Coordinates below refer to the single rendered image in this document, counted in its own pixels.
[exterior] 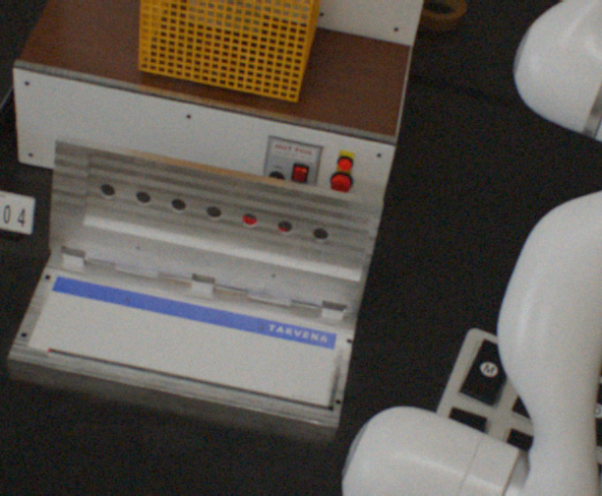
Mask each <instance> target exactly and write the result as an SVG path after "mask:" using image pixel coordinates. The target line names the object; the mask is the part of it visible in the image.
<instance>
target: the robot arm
mask: <svg viewBox="0 0 602 496"><path fill-rule="evenodd" d="M513 73H514V78H515V83H516V86H517V89H518V92H519V93H520V95H521V97H522V99H523V100H524V101H525V103H526V104H527V105H528V106H529V107H530V108H531V109H532V110H534V111H535V112H536V113H538V114H539V115H541V116H542V117H544V118H546V119H548V120H550V121H552V122H554V123H556V124H559V125H561V126H564V127H566V128H568V129H571V130H574V131H576V132H578V133H580V134H583V135H585V136H588V137H591V138H593V139H594V137H595V139H596V140H599V141H601V142H602V0H565V1H563V2H561V3H560V4H558V5H556V6H555V7H553V8H552V9H550V10H549V11H547V12H546V13H545V14H544V15H542V16H541V17H540V18H539V19H538V20H537V21H536V22H535V23H534V24H533V25H532V26H531V27H530V28H529V29H528V30H527V33H526V35H525V36H524V38H523V39H522V41H521V43H520V46H519V48H518V50H517V53H516V56H515V60H514V69H513ZM498 346H499V352H500V356H501V360H502V363H503V366H504V368H505V371H506V373H507V375H508V377H509V379H510V381H511V383H512V385H513V386H514V388H515V390H516V391H517V393H518V394H519V396H520V398H521V399H522V401H523V403H524V405H525V406H526V408H527V410H528V412H529V415H530V417H531V420H532V423H533V427H534V441H533V445H532V447H531V449H530V450H528V451H523V450H520V449H518V448H516V447H514V446H511V445H509V444H507V443H504V442H502V441H500V440H497V439H495V438H493V437H491V436H488V435H486V434H484V433H481V432H479V431H477V430H475V429H472V428H470V427H468V426H465V425H463V424H461V423H458V422H456V421H454V420H451V419H449V418H446V417H444V416H441V415H439V414H436V413H434V412H431V411H428V410H424V409H420V408H414V407H395V408H391V409H388V410H385V411H383V412H381V413H379V414H378V415H376V416H375V417H373V418H372V419H371V420H370V421H369V422H368V423H366V424H365V425H364V426H363V428H361V430H360V431H359V433H358V435H357V436H356V438H355V440H354V442H353V444H352V446H351V448H350V450H349V453H348V456H347V459H346V463H345V467H344V469H343V473H342V475H343V480H342V489H343V496H600V484H599V475H598V465H597V455H596V438H595V411H596V401H597V393H598V387H599V381H600V377H601V373H602V192H599V193H595V194H592V195H588V196H585V197H582V198H578V199H575V200H572V201H570V202H567V203H565V204H563V205H561V206H559V207H557V208H555V209H553V210H552V211H551V212H549V213H548V214H547V215H546V216H544V217H543V218H542V219H541V220H540V221H539V222H538V224H537V225H536V226H535V227H534V229H533V230H532V232H531V233H530V235H529V237H528V239H527V241H526V243H525V245H524V247H523V249H522V252H521V254H520V257H519V259H518V261H517V264H516V266H515V269H514V271H513V274H512V278H511V281H510V283H509V286H508V289H507V292H506V295H505V298H504V302H503V305H502V309H501V313H500V318H499V324H498Z"/></svg>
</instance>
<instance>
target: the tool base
mask: <svg viewBox="0 0 602 496"><path fill-rule="evenodd" d="M85 256H86V251H83V250H78V249H73V248H68V247H66V249H64V248H63V250H62V252H60V251H55V250H52V252H51V257H50V259H49V261H48V264H47V265H46V267H45V269H44V272H43V274H42V277H41V279H40V281H39V284H38V286H37V289H36V291H35V293H34V296H33V298H32V300H31V303H30V307H29V309H28V311H27V314H26V316H25V319H24V321H23V322H22V325H21V327H20V330H19V332H18V334H17V337H16V339H15V342H14V344H13V346H12V349H11V351H10V354H9V356H8V366H9V369H14V370H19V371H23V372H28V373H32V374H37V375H41V376H46V377H51V378H56V379H61V380H65V381H70V382H75V383H80V384H84V385H89V386H94V387H99V388H103V389H107V390H112V391H117V392H122V393H126V394H131V395H136V396H141V397H146V398H150V399H155V400H160V401H165V402H170V403H178V404H183V405H187V406H191V407H196V408H201V409H206V410H211V411H215V412H220V413H225V414H230V415H234V416H239V417H244V418H249V419H254V420H258V421H263V422H267V423H272V424H276V425H281V426H286V427H291V428H296V429H300V430H305V431H310V432H315V433H319V434H324V435H329V436H333V437H335V435H336V431H337V427H338V422H339V417H340V411H341V405H342V399H343V394H344V388H345V382H346V376H347V371H348V365H349V359H350V353H351V348H352V343H347V342H346V340H347V339H351V340H352V342H353V337H354V332H355V326H356V320H357V314H358V313H354V312H349V311H345V310H346V307H345V305H344V304H339V303H334V302H329V301H325V300H324V302H323V303H322V306H321V305H317V304H312V303H307V302H302V301H297V300H292V299H291V303H290V305H289V306H288V305H283V304H278V303H274V302H269V301H265V300H260V299H255V298H250V297H248V294H249V290H245V289H240V288H235V287H231V286H226V285H221V284H216V283H215V278H212V277H207V276H202V275H197V274H195V275H194V276H192V278H191V279H188V278H183V277H178V276H175V275H170V274H165V273H160V272H158V274H157V275H158V277H157V278H151V277H146V276H141V275H137V274H132V273H127V272H122V271H117V270H115V264H116V263H112V262H107V261H102V260H98V259H93V258H89V257H85ZM46 275H50V276H51V279H46V278H45V276H46ZM57 276H64V277H68V278H73V279H82V280H87V281H91V282H96V283H101V284H106V285H111V286H116V287H120V288H125V289H130V290H135V291H139V292H144V293H148V294H153V295H158V296H163V297H168V298H172V299H177V300H182V301H187V302H192V303H197V304H201V305H206V306H210V307H215V308H220V309H224V310H229V311H234V312H239V313H244V314H249V315H253V316H258V317H263V318H268V319H273V320H277V321H281V322H286V323H291V324H296V325H301V326H305V327H310V328H315V329H320V330H325V331H330V332H334V333H337V335H338V337H337V343H336V348H335V353H334V359H333V364H332V370H331V378H330V384H329V389H328V395H327V400H326V405H327V406H329V400H330V395H331V385H332V380H333V374H334V369H335V364H336V359H337V353H338V349H339V348H340V347H341V348H343V354H342V359H341V365H340V370H339V376H338V381H337V387H336V392H335V398H334V404H333V409H332V414H331V415H329V414H324V413H319V412H314V411H310V410H306V409H301V408H296V407H291V406H286V405H282V404H277V403H268V402H264V401H259V400H254V399H249V398H244V397H240V396H235V395H230V394H226V393H221V392H217V391H212V390H207V389H202V388H197V387H193V386H188V385H183V384H178V383H174V382H169V381H164V380H159V379H154V378H151V377H146V376H141V375H136V374H131V373H127V372H122V371H117V370H112V369H107V368H103V367H98V366H93V365H88V364H85V363H80V362H75V361H70V360H65V359H61V358H56V357H51V356H47V351H46V350H41V349H36V348H31V347H30V346H29V343H30V339H31V336H32V334H33V331H34V329H35V326H36V324H37V321H38V319H39V316H40V314H41V312H42V309H43V307H44V304H45V302H46V299H47V297H48V294H49V292H50V289H51V287H52V284H53V283H54V281H55V278H56V277H57ZM21 333H27V334H28V335H27V336H26V337H25V338H22V337H21ZM335 400H341V404H336V403H335Z"/></svg>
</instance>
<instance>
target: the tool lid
mask: <svg viewBox="0 0 602 496"><path fill-rule="evenodd" d="M104 184H108V185H111V186H112V187H113V188H114V189H115V195H113V196H106V195H104V194H103V193H102V191H101V186H102V185H104ZM139 192H146V193H148V194H149V195H150V202H149V203H146V204H144V203H141V202H140V201H139V200H138V199H137V197H136V194H137V193H139ZM175 199H179V200H182V201H183V202H184V203H185V204H186V209H185V210H183V211H177V210H175V209H174V208H173V207H172V205H171V202H172V201H173V200H175ZM383 204H384V201H381V200H376V199H372V198H367V197H362V196H357V195H352V194H347V193H342V192H337V191H334V190H329V189H324V188H319V187H314V186H309V185H304V184H299V183H294V182H290V181H285V180H280V179H275V178H270V177H265V176H261V175H256V174H252V173H247V172H242V171H237V170H232V169H227V168H222V167H217V166H213V165H208V164H203V163H198V162H193V161H189V160H184V159H179V158H174V157H170V156H165V155H156V154H151V153H146V152H141V151H136V150H132V149H127V148H122V147H117V146H112V145H107V144H103V143H98V142H94V141H89V140H84V139H79V138H74V137H69V136H64V135H58V137H57V139H56V140H55V152H54V168H53V184H52V201H51V218H50V234H49V249H50V250H55V251H60V252H62V250H63V248H64V247H68V248H73V249H78V250H83V251H86V256H85V257H89V258H93V259H97V260H102V261H107V262H112V263H116V264H115V270H117V271H122V272H127V273H132V274H137V275H141V276H146V277H151V278H157V277H158V275H157V274H158V272H160V273H165V274H170V275H175V276H178V277H183V278H188V279H191V278H192V275H193V274H197V275H202V276H207V277H212V278H215V283H216V284H221V285H226V286H231V287H235V288H240V289H245V290H249V294H248V297H250V298H255V299H260V300H265V301H269V302H274V303H278V304H283V305H288V306H289V305H290V303H291V299H292V300H297V301H302V302H307V303H312V304H317V305H321V306H322V303H323V300H325V301H329V302H334V303H339V304H344V305H346V310H345V311H349V312H354V313H359V309H360V304H361V300H362V296H363V291H364V287H365V282H366V278H367V275H368V270H369V266H370V262H371V257H372V253H373V249H374V244H375V240H376V236H377V231H378V227H379V223H380V218H381V214H382V210H383ZM209 207H217V208H219V209H220V210H221V216H220V217H211V216H209V214H208V212H207V208H209ZM245 214H251V215H254V216H255V217H256V218H257V223H255V224H253V225H249V224H246V223H245V222H244V221H243V219H242V216H243V215H245ZM281 221H288V222H290V223H291V224H292V227H293V229H292V230H291V231H289V232H283V231H281V230H279V228H278V227H277V225H278V223H279V222H281ZM317 228H322V229H324V230H326V231H327V232H328V234H329V236H328V237H327V238H326V239H323V240H321V239H318V238H316V237H315V236H314V234H313V231H314V230H315V229H317Z"/></svg>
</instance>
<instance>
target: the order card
mask: <svg viewBox="0 0 602 496"><path fill-rule="evenodd" d="M33 210H34V198H30V197H25V196H20V195H15V194H10V193H5V192H0V228H4V229H9V230H13V231H18V232H22V233H27V234H31V229H32V220H33Z"/></svg>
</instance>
